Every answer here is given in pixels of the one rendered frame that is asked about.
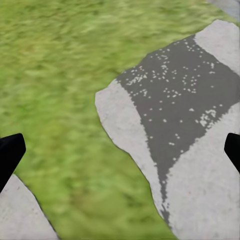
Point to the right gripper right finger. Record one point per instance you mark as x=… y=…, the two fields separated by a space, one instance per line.
x=232 y=149

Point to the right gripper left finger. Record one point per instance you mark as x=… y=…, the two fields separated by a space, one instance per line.
x=12 y=149

